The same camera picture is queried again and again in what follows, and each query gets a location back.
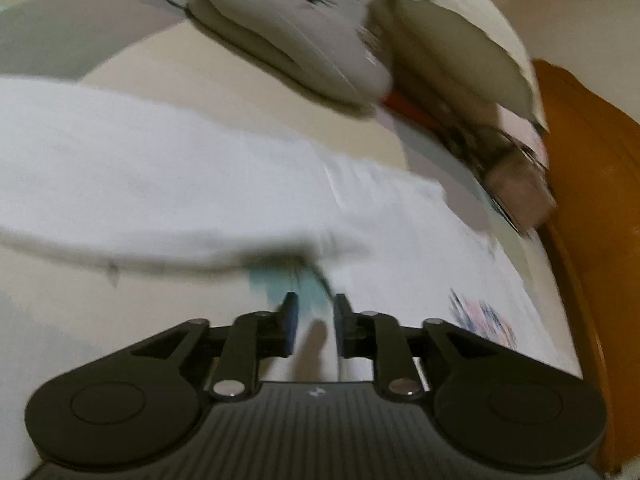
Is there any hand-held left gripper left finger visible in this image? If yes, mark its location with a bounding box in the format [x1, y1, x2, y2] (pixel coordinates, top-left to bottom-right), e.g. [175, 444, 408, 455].
[127, 292, 300, 402]

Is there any pale green pillow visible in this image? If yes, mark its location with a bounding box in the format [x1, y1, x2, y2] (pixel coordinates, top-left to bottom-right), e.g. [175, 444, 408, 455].
[369, 0, 550, 133]

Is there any pink handbag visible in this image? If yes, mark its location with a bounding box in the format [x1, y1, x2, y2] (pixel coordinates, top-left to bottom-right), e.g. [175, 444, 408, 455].
[467, 124, 560, 235]

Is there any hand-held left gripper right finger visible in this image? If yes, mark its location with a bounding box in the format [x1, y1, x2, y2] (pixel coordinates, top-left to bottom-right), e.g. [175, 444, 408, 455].
[334, 294, 503, 403]

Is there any wooden headboard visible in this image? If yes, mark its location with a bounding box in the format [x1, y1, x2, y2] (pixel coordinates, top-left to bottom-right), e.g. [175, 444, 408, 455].
[529, 57, 640, 477]

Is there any white printed t-shirt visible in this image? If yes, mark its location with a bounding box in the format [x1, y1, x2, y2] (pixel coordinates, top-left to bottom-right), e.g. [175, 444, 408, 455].
[0, 75, 586, 383]

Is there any orange cloth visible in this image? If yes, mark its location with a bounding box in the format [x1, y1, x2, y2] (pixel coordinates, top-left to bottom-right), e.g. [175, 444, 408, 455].
[381, 89, 427, 122]

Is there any grey cushion with hole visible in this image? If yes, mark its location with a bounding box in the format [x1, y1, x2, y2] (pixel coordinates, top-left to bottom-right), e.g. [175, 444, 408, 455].
[186, 0, 395, 112]

